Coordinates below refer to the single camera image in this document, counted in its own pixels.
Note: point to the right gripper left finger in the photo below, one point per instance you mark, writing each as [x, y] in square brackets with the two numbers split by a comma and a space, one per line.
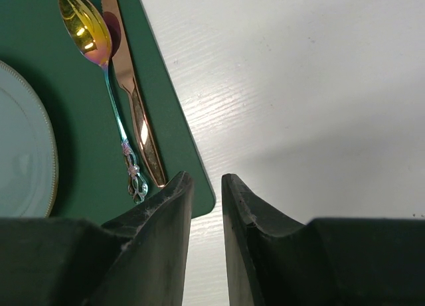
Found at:
[137, 258]

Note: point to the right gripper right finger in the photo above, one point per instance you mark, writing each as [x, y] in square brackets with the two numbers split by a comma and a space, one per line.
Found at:
[272, 259]

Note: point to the dark green placemat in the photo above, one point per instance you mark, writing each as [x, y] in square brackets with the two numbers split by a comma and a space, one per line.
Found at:
[93, 180]

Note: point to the teal round plate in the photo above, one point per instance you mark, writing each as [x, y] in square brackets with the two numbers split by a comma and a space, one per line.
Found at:
[29, 158]

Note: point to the copper knife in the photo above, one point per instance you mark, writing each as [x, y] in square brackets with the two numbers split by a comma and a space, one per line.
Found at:
[127, 80]

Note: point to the gold iridescent spoon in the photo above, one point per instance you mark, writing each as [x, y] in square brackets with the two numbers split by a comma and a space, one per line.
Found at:
[88, 30]

